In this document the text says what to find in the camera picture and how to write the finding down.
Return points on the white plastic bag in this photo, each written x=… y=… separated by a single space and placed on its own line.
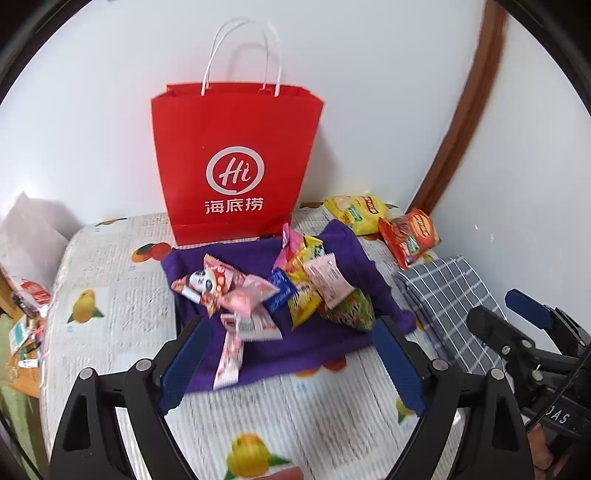
x=32 y=240

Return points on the magenta snack packet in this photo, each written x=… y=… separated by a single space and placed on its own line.
x=288 y=242

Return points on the person's right hand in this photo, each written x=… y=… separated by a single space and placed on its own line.
x=540 y=447

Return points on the purple towel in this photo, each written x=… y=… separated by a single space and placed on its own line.
x=300 y=350

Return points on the blue snack packet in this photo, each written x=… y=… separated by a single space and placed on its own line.
x=280 y=288

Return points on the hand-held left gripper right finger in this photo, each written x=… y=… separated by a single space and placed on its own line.
x=399 y=364

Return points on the light pink snack packet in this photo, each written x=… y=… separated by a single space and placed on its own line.
x=328 y=277

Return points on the wooden nightstand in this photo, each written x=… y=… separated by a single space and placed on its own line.
x=23 y=374

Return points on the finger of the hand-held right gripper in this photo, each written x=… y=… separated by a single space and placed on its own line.
x=531 y=307
x=501 y=339

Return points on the white red-edged snack packet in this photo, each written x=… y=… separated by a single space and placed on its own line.
x=254 y=326

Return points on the yellow chip bag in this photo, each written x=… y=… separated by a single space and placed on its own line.
x=358 y=212

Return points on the fruit print tablecloth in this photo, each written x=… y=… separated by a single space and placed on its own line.
x=300 y=424

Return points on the brown door frame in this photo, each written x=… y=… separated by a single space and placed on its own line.
x=471 y=106

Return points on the red paper bag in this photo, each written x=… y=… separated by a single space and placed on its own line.
x=235 y=138

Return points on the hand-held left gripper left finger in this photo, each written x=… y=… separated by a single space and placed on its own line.
x=184 y=364

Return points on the grey plaid cloth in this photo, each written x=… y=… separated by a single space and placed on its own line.
x=448 y=300

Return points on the red white panda snack packet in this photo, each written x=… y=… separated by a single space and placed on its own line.
x=203 y=281

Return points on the pink white packet strip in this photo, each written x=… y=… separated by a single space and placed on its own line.
x=228 y=364

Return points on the red chip bag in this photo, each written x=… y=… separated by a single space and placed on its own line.
x=411 y=235

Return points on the yellow snack packet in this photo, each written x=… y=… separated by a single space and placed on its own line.
x=308 y=251
x=302 y=302

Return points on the green snack packet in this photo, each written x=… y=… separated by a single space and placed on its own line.
x=351 y=314

